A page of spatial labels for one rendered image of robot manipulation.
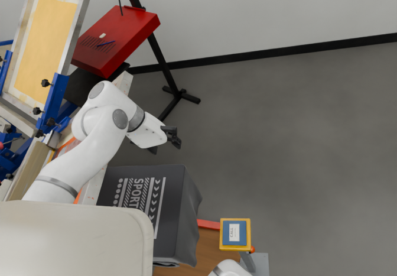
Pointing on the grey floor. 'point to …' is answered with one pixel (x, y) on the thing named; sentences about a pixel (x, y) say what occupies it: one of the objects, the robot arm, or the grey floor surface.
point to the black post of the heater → (163, 69)
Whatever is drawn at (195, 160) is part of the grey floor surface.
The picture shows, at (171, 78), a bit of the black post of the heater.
